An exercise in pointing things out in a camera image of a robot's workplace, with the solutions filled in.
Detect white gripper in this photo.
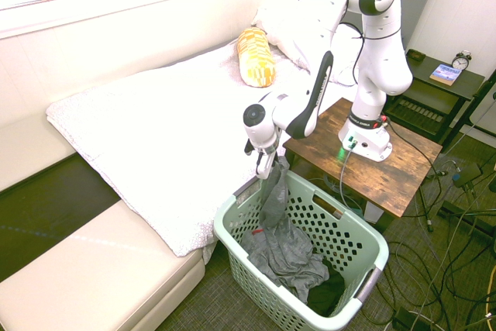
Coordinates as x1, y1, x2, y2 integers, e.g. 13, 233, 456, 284
252, 137, 283, 181

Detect grey heathered garment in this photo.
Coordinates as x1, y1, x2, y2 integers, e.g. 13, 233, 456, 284
242, 154, 330, 305

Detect mint green laundry basket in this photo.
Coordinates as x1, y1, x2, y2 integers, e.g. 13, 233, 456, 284
212, 171, 390, 331

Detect yellow white patterned bolster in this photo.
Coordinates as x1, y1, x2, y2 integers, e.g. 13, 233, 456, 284
236, 27, 277, 88

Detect white circle-print bedspread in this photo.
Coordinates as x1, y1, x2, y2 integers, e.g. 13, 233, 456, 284
45, 38, 361, 258

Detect rustic wooden side table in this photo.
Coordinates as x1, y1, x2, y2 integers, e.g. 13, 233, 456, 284
282, 97, 443, 233

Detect black clothing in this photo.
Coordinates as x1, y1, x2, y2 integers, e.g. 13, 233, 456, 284
305, 259, 346, 319

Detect black nightstand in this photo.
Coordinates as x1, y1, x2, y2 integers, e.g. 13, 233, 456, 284
383, 50, 487, 150

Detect blue paperback book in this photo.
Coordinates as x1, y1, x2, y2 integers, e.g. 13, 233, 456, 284
429, 64, 464, 87

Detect dark power adapter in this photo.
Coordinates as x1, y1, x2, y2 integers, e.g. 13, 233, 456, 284
452, 162, 485, 189

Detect black power brick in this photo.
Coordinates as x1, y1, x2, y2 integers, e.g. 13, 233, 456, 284
391, 305, 420, 331

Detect cream upholstered bench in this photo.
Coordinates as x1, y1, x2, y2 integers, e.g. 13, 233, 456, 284
0, 201, 206, 331

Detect black alarm clock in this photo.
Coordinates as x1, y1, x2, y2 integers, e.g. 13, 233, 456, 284
451, 50, 473, 72

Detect cream mattress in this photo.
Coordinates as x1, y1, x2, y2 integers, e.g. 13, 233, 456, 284
0, 112, 84, 192

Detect thick grey base cable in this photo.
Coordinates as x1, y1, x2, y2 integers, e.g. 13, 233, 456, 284
339, 140, 373, 218

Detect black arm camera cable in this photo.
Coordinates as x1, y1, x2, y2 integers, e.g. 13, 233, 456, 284
336, 20, 400, 88

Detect thin black base cable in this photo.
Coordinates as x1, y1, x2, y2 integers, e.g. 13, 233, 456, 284
386, 121, 446, 179

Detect black floor cable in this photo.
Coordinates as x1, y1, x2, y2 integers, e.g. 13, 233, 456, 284
383, 237, 496, 331

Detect black camera stand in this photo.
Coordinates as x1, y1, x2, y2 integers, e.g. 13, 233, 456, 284
437, 74, 496, 239

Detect yellow floor cable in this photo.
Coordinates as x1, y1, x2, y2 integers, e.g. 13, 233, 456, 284
483, 268, 496, 331

